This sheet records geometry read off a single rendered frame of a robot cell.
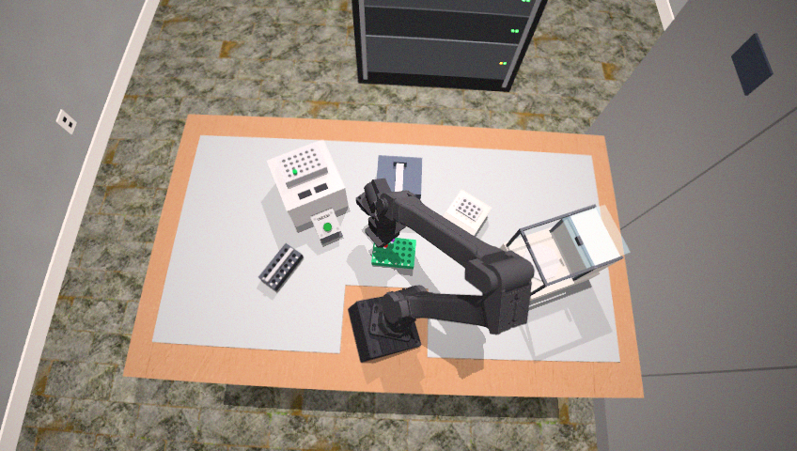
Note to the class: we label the white block with grey holes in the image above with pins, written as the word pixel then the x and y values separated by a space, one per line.
pixel 457 212

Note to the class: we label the green tube rack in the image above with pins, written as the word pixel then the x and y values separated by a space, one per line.
pixel 399 254

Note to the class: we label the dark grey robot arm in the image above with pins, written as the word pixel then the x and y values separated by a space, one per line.
pixel 505 276

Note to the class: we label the light grey bench mat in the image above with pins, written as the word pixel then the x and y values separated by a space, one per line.
pixel 233 222

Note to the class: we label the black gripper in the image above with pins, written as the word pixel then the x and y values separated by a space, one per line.
pixel 383 237

